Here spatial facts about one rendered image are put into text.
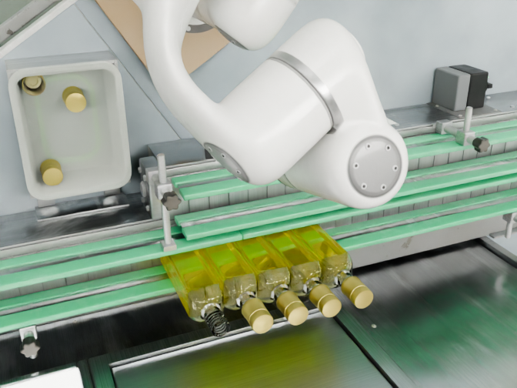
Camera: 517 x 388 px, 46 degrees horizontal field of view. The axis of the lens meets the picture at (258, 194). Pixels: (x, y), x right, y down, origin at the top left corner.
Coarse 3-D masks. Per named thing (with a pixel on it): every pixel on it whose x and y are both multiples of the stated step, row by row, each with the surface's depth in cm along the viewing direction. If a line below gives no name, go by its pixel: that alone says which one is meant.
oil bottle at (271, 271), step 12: (240, 240) 106; (252, 240) 106; (264, 240) 106; (240, 252) 104; (252, 252) 103; (264, 252) 103; (252, 264) 99; (264, 264) 99; (276, 264) 99; (264, 276) 96; (276, 276) 97; (288, 276) 97; (264, 288) 96; (264, 300) 98
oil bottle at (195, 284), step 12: (192, 252) 103; (168, 264) 103; (180, 264) 100; (192, 264) 100; (204, 264) 100; (168, 276) 105; (180, 276) 97; (192, 276) 97; (204, 276) 97; (180, 288) 98; (192, 288) 94; (204, 288) 94; (216, 288) 94; (192, 300) 92; (204, 300) 92; (216, 300) 93; (192, 312) 93
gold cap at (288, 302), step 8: (280, 296) 94; (288, 296) 93; (296, 296) 93; (280, 304) 93; (288, 304) 92; (296, 304) 91; (288, 312) 91; (296, 312) 91; (304, 312) 91; (288, 320) 91; (296, 320) 91; (304, 320) 92
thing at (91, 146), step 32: (96, 64) 97; (32, 96) 102; (96, 96) 106; (32, 128) 104; (64, 128) 106; (96, 128) 108; (32, 160) 104; (64, 160) 108; (96, 160) 110; (128, 160) 105; (32, 192) 101; (64, 192) 103
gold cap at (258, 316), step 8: (248, 304) 91; (256, 304) 91; (248, 312) 90; (256, 312) 89; (264, 312) 89; (248, 320) 90; (256, 320) 88; (264, 320) 89; (272, 320) 90; (256, 328) 89; (264, 328) 89
